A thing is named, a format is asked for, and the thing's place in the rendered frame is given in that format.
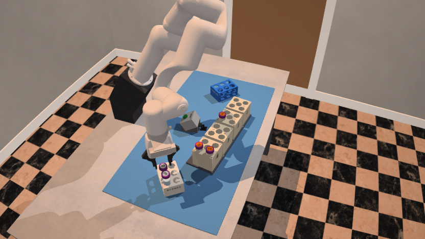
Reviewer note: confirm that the blue bench mat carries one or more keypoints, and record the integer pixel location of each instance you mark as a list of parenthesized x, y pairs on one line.
[(206, 197)]

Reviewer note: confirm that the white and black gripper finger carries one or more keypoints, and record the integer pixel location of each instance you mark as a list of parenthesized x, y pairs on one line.
[(171, 155), (145, 156)]

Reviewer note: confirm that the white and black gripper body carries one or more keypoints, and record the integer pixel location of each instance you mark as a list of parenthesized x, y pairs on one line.
[(149, 144)]

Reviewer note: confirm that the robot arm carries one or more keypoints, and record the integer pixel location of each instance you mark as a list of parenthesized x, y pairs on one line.
[(188, 36)]

